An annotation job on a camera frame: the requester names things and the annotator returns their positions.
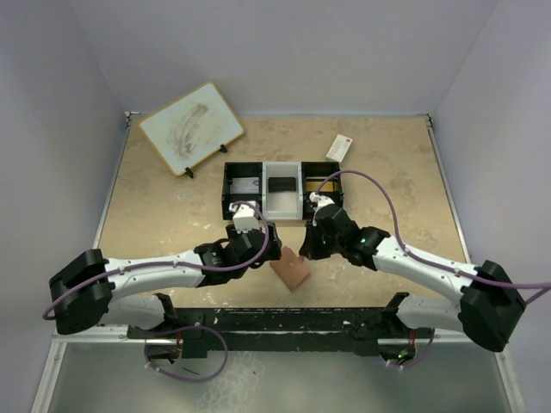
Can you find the whiteboard with yellow frame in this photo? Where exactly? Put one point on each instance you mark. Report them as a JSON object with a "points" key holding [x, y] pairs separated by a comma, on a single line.
{"points": [[192, 128]]}

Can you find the gold card with stripe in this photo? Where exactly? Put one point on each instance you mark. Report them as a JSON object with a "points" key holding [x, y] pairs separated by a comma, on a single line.
{"points": [[315, 186]]}

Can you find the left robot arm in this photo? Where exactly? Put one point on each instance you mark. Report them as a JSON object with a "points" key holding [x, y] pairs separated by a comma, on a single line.
{"points": [[92, 289]]}

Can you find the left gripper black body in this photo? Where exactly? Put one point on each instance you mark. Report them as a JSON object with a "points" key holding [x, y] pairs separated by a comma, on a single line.
{"points": [[272, 253]]}

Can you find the black plastic bin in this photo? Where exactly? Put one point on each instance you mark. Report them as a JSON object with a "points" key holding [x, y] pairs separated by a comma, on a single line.
{"points": [[240, 169], [319, 171]]}

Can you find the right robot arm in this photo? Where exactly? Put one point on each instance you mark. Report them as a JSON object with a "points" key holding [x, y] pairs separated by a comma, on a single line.
{"points": [[479, 301]]}

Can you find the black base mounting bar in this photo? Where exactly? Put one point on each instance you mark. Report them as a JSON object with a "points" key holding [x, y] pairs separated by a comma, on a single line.
{"points": [[357, 330]]}

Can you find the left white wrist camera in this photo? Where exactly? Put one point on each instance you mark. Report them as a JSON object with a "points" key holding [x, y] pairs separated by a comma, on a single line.
{"points": [[244, 216]]}

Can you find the black card in white bin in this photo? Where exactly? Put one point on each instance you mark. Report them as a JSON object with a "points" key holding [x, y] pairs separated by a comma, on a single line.
{"points": [[279, 184]]}

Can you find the silver card in left bin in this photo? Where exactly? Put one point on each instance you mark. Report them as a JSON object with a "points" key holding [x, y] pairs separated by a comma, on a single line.
{"points": [[244, 185]]}

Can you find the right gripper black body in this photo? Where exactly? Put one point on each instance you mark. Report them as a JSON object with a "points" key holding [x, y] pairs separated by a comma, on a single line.
{"points": [[319, 246]]}

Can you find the white red paper box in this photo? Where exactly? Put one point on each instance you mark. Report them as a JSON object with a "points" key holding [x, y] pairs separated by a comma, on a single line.
{"points": [[339, 148]]}

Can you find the black left plastic bin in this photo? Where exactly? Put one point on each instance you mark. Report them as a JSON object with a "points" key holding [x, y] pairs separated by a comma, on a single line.
{"points": [[240, 169]]}

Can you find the white plastic bin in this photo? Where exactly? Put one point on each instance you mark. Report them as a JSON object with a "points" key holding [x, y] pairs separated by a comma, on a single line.
{"points": [[285, 205]]}

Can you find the pink leather card holder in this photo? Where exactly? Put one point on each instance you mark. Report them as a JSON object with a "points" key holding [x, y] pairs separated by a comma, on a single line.
{"points": [[291, 269]]}

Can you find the black right plastic bin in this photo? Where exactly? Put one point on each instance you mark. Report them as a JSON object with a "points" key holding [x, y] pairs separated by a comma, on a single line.
{"points": [[319, 171]]}

